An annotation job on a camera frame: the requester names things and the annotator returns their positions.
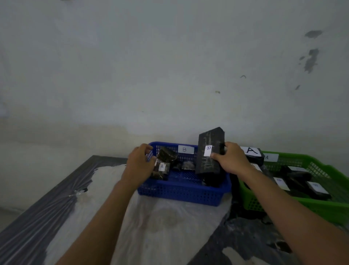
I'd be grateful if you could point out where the person's left hand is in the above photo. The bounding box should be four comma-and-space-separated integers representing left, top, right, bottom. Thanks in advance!
121, 144, 157, 190

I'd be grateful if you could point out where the blue plastic basket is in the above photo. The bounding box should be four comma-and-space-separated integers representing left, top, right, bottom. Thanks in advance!
137, 141, 232, 207

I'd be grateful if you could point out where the black wrapped packet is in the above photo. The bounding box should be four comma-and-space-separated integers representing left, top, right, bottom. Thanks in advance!
158, 147, 178, 164

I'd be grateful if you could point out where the white plastic sheet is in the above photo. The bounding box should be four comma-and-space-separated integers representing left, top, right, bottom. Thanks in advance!
44, 164, 233, 265

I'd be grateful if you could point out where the large black block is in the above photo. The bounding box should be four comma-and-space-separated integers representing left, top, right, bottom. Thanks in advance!
195, 127, 226, 177

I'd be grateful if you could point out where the green plastic basket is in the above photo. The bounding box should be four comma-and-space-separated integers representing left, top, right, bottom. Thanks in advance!
238, 151, 349, 225

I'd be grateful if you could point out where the person's right hand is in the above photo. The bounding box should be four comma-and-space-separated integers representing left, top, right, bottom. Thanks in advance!
210, 141, 253, 177

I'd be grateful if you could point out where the black box, large white label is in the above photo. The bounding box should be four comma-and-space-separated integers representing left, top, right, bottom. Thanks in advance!
240, 147, 265, 167

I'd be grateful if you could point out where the small dark packet, white label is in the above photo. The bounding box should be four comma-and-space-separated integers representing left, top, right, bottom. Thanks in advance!
152, 161, 171, 181

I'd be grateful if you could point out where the person's left forearm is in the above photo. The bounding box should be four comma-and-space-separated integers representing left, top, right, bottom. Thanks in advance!
56, 179, 143, 265

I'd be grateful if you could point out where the person's right forearm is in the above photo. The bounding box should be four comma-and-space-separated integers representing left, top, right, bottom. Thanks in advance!
243, 166, 349, 265

